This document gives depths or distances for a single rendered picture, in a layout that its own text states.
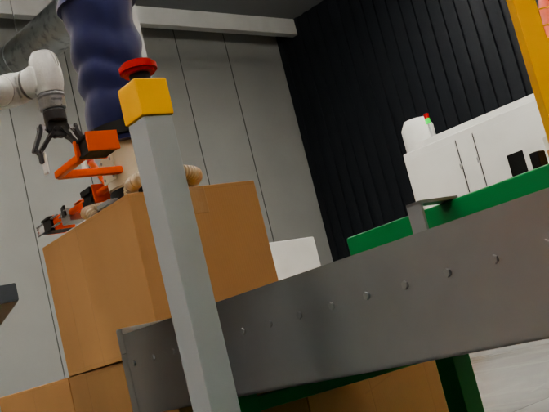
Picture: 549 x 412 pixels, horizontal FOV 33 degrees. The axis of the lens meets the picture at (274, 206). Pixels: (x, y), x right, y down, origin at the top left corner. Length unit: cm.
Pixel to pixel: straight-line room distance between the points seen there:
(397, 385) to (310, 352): 117
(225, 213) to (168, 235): 89
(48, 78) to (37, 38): 897
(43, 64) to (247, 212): 98
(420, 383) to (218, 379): 133
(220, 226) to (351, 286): 100
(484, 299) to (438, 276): 9
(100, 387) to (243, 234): 60
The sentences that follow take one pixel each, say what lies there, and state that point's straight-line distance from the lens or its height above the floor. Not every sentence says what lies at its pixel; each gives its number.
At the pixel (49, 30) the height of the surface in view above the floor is 491.
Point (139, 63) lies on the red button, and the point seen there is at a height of 103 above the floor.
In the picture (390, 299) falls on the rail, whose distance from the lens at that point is 146.
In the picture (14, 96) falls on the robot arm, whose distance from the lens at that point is 321.
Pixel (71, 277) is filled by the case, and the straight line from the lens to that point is 273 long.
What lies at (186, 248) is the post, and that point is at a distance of 161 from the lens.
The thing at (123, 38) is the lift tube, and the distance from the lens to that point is 276.
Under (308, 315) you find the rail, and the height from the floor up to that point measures 52.
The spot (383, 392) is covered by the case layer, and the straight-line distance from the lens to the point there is 274.
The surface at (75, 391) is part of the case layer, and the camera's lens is 284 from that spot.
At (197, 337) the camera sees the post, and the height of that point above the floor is 53.
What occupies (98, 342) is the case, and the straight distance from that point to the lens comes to 263.
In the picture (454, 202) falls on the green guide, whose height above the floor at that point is 63.
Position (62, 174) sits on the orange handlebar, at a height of 106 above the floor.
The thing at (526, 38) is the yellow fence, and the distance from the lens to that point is 218.
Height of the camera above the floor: 48
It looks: 9 degrees up
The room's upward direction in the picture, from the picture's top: 14 degrees counter-clockwise
